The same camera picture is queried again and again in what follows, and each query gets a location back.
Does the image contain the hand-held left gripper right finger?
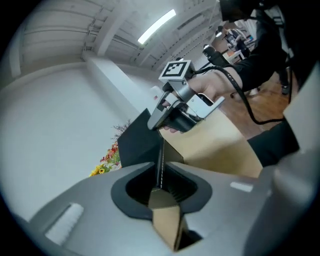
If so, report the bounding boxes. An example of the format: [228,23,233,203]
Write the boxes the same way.
[165,161,274,256]

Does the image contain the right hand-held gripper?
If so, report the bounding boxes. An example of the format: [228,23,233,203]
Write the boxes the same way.
[146,59,226,133]

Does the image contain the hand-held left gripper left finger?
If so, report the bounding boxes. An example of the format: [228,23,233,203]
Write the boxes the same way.
[29,161,174,256]

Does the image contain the person's right forearm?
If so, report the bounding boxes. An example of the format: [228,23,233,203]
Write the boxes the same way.
[194,29,288,101]

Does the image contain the person's right hand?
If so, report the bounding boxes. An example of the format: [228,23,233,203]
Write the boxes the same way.
[163,126,185,135]

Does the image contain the yellow sunflower potted plant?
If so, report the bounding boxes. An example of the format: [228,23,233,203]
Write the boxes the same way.
[88,163,111,178]

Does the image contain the red flowers in white pot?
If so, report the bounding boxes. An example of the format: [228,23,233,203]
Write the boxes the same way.
[99,141,123,171]

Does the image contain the black office chair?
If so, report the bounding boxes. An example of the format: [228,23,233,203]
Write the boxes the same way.
[202,44,226,69]

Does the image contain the person's black-clothed torso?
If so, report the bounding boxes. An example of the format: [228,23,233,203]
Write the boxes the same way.
[246,0,320,169]

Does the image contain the white office desk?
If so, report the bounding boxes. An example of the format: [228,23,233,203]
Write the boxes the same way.
[224,48,245,64]

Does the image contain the large ceiling light panel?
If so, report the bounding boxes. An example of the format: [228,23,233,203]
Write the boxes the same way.
[137,8,177,45]

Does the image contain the ceiling air vent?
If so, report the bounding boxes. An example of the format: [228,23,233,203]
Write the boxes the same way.
[178,12,204,30]

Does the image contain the white wall device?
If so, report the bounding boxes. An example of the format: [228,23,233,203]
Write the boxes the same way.
[150,85,161,101]

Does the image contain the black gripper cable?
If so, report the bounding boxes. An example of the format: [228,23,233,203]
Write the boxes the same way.
[194,65,286,126]

